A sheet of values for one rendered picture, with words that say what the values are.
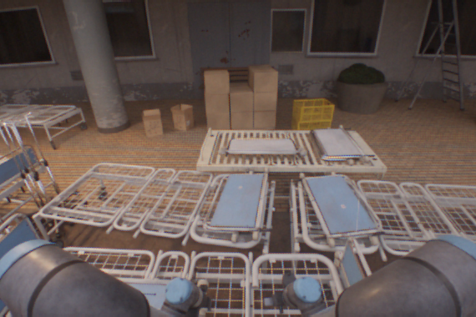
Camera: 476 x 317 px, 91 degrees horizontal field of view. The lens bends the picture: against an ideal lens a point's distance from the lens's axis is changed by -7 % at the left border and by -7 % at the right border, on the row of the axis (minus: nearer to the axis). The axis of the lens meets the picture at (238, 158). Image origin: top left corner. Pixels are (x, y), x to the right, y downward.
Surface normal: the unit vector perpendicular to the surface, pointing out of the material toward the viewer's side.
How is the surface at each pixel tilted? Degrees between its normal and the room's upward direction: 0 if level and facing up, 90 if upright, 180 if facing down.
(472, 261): 18
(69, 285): 23
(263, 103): 90
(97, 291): 38
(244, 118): 90
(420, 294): 29
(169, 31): 90
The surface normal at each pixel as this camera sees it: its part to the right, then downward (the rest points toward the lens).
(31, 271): -0.13, -0.72
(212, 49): -0.03, 0.49
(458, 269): 0.08, -0.72
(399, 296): -0.51, -0.54
